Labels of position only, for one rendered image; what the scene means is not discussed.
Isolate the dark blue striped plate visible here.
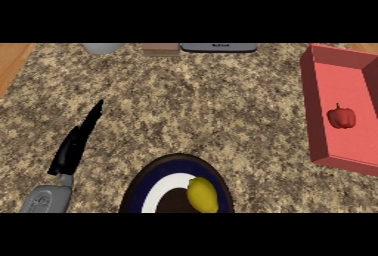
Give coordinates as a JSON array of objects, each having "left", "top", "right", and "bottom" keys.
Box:
[{"left": 118, "top": 153, "right": 234, "bottom": 214}]

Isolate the yellow bell pepper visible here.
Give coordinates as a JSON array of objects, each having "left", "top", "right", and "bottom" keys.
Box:
[{"left": 186, "top": 176, "right": 220, "bottom": 214}]

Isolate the brown wooden block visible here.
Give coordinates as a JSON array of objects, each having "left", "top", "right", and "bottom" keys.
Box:
[{"left": 140, "top": 43, "right": 181, "bottom": 58}]

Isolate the pale grey round pot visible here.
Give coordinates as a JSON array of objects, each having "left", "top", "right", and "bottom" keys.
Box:
[{"left": 81, "top": 43, "right": 125, "bottom": 56}]

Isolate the dark grey flat appliance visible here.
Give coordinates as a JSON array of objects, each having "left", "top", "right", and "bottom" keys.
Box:
[{"left": 178, "top": 43, "right": 259, "bottom": 54}]

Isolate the red bell pepper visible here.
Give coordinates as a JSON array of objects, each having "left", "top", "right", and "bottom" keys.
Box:
[{"left": 326, "top": 102, "right": 357, "bottom": 130}]

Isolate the red open box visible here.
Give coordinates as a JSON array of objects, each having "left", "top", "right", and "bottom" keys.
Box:
[{"left": 299, "top": 44, "right": 378, "bottom": 177}]

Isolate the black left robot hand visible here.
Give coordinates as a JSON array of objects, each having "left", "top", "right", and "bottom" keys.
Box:
[{"left": 45, "top": 99, "right": 104, "bottom": 177}]

